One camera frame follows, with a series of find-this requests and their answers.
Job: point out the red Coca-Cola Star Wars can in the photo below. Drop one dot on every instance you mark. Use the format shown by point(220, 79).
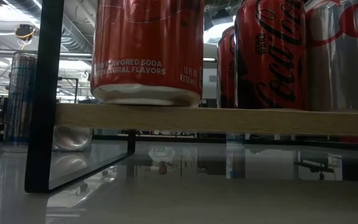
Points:
point(269, 62)
point(226, 77)

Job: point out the red Fanta strawberry can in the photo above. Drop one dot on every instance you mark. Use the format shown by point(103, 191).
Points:
point(148, 46)

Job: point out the blue and silver slim can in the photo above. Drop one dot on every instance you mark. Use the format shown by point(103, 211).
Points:
point(20, 99)
point(72, 138)

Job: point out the silver Diet Coke can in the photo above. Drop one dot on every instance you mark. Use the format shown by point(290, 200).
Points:
point(340, 77)

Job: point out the light wooden shelf board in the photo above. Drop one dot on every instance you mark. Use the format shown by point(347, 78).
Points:
point(197, 119)

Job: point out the long ceiling light bar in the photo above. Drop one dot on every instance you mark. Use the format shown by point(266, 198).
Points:
point(210, 59)

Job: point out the black yellow ceiling fixture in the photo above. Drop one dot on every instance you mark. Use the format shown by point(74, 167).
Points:
point(25, 31)

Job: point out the black metal shelf frame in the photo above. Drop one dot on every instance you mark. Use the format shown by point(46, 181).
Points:
point(43, 93)

